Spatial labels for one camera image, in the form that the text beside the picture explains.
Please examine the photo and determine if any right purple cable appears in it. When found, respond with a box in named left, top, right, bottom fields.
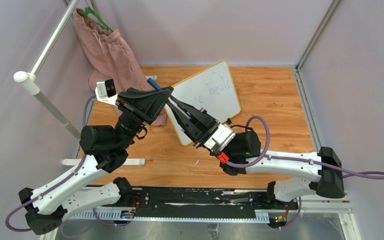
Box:
left=223, top=115, right=384, bottom=229

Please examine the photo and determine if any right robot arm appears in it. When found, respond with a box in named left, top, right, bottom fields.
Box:
left=167, top=96, right=345, bottom=209

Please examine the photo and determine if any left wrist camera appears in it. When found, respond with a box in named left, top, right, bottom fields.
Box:
left=95, top=78, right=117, bottom=106

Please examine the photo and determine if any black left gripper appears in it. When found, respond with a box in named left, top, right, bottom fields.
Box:
left=115, top=87, right=175, bottom=150

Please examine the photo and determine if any white whiteboard marker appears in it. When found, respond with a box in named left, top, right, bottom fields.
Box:
left=159, top=86, right=194, bottom=120

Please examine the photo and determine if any blue marker cap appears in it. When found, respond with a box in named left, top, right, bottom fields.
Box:
left=146, top=78, right=162, bottom=92

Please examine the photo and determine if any pink cloth garment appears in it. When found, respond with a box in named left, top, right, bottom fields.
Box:
left=72, top=7, right=168, bottom=127

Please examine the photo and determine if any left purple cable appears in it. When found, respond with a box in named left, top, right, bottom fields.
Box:
left=5, top=95, right=97, bottom=233

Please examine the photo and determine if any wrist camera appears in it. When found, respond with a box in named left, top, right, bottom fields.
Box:
left=203, top=123, right=236, bottom=164
left=95, top=78, right=117, bottom=106

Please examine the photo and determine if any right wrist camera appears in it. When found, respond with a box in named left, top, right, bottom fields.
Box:
left=203, top=123, right=236, bottom=164

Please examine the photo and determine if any metal clothes rack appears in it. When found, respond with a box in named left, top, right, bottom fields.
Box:
left=13, top=0, right=158, bottom=168

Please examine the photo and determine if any purple cable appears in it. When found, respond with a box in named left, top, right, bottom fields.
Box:
left=223, top=115, right=384, bottom=229
left=5, top=95, right=97, bottom=233

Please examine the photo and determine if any yellow framed whiteboard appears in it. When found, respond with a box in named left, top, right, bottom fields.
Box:
left=164, top=60, right=242, bottom=147

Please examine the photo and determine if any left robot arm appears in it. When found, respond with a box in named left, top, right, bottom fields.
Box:
left=18, top=86, right=174, bottom=235

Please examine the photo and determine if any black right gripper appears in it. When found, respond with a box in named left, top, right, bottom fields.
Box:
left=166, top=96, right=221, bottom=154

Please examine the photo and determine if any green clothes hanger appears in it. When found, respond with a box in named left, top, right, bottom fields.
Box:
left=77, top=6, right=114, bottom=32

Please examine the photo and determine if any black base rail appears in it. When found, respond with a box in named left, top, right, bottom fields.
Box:
left=69, top=185, right=352, bottom=229

